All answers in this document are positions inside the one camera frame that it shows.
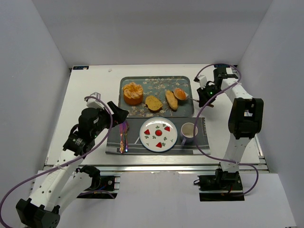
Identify small round glazed bun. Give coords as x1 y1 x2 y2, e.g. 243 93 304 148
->
174 88 187 100

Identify long toasted bread roll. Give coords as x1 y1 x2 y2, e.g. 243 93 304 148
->
165 90 178 111

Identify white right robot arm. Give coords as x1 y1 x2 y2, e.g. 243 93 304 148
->
194 64 264 192

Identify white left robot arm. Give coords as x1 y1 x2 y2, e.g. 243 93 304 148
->
16 97 129 228

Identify brown seeded bread slice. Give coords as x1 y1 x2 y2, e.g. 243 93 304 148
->
145 95 162 112

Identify iridescent cutlery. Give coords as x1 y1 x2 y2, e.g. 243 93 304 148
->
119 121 129 154

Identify orange round cake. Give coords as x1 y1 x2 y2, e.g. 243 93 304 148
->
123 82 143 105

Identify right blue table label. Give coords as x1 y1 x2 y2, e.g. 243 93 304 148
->
214 64 230 68

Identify blue table label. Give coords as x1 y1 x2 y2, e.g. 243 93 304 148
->
72 66 89 70
214 64 230 68

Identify dark grey placemat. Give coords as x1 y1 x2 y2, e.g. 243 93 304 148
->
105 117 210 155

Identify lavender ceramic mug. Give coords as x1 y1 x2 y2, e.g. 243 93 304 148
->
180 123 198 146

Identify white strawberry pattern plate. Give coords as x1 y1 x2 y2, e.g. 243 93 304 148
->
139 117 179 153

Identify teal floral serving tray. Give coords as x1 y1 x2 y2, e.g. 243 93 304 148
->
118 76 194 118

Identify left blue table label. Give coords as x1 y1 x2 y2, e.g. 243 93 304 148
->
72 66 89 70

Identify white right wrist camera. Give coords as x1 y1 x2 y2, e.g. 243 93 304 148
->
194 75 207 89

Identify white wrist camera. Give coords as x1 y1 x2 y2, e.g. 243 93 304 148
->
194 75 207 89
84 92 103 109

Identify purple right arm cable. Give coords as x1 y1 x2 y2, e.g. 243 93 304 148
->
192 63 259 197

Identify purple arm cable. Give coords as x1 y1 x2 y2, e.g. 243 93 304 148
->
192 63 259 197
0 95 114 225

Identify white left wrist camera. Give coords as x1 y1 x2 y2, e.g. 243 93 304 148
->
84 92 103 109

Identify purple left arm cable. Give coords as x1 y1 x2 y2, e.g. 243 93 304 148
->
0 95 114 225

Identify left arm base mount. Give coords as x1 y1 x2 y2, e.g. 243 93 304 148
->
77 171 120 200

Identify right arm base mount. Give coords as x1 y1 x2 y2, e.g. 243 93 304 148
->
193 174 245 202

